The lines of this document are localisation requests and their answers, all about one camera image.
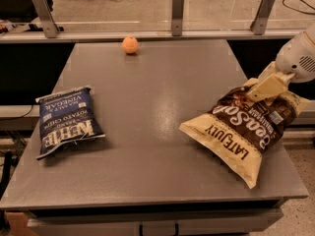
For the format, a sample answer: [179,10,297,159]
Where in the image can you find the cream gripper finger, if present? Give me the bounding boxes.
[246,76,287,102]

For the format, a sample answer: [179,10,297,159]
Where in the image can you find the brown Late July chip bag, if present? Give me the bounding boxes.
[179,79,310,189]

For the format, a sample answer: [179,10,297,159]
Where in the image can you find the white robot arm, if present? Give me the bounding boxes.
[246,24,315,102]

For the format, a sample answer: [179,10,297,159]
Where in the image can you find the blue Kettle chip bag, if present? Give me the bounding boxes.
[35,86,105,160]

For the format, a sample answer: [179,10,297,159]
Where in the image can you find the orange fruit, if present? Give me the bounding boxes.
[122,36,139,54]

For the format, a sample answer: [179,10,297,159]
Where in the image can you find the right metal barrier bracket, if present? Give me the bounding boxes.
[250,0,276,35]

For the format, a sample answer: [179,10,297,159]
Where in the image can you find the metal barrier bracket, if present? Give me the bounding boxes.
[250,0,276,35]
[32,0,59,38]
[171,0,184,36]

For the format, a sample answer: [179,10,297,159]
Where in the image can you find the black cable on floor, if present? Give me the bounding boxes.
[280,0,315,17]

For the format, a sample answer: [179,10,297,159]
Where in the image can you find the middle metal barrier bracket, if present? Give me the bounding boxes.
[171,0,184,36]

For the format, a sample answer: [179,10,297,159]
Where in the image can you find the left metal barrier bracket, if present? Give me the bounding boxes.
[32,0,59,38]

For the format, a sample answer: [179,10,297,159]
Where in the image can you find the metal barrier rail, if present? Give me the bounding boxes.
[0,29,301,44]

